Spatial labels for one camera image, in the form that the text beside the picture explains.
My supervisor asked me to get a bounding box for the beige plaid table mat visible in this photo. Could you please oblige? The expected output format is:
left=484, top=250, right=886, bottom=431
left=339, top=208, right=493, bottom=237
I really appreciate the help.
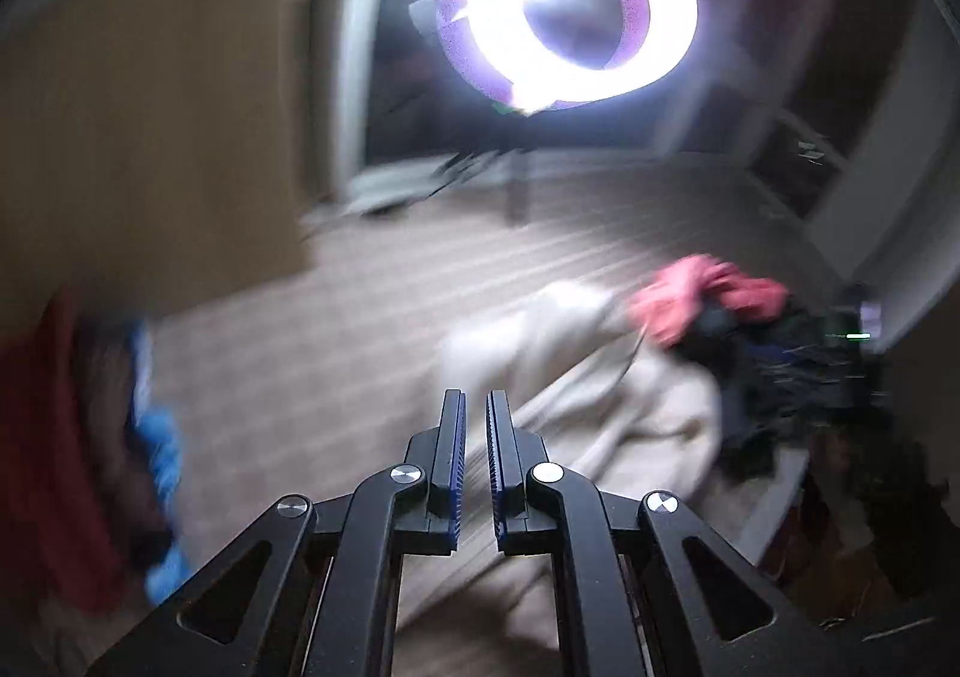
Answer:
left=151, top=163, right=836, bottom=567

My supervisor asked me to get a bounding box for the light wooden board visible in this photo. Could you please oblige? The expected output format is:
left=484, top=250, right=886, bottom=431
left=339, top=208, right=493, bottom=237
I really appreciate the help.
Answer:
left=2, top=0, right=306, bottom=334

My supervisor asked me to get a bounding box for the cream knit sweater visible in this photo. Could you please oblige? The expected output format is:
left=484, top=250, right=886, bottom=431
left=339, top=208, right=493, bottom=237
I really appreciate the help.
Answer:
left=392, top=280, right=721, bottom=675

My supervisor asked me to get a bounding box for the white ring light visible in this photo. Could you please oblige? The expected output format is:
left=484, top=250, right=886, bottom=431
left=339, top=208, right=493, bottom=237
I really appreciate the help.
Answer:
left=409, top=0, right=698, bottom=116

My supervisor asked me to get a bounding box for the pink garment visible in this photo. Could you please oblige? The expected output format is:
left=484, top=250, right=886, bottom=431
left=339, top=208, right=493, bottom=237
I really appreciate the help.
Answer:
left=626, top=254, right=789, bottom=347

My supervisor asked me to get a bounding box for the blue garment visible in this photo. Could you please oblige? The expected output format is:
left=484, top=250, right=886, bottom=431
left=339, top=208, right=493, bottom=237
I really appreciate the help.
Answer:
left=127, top=321, right=192, bottom=606

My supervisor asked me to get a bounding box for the black garment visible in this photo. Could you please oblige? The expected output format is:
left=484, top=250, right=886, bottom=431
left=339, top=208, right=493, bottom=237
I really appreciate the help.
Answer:
left=674, top=301, right=867, bottom=484

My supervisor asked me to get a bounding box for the black light tripod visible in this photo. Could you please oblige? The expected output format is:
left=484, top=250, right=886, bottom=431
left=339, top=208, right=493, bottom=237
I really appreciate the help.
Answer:
left=430, top=149, right=532, bottom=227

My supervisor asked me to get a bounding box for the red garment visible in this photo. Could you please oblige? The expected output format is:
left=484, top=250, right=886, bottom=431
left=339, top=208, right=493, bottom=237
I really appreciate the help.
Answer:
left=2, top=296, right=128, bottom=613

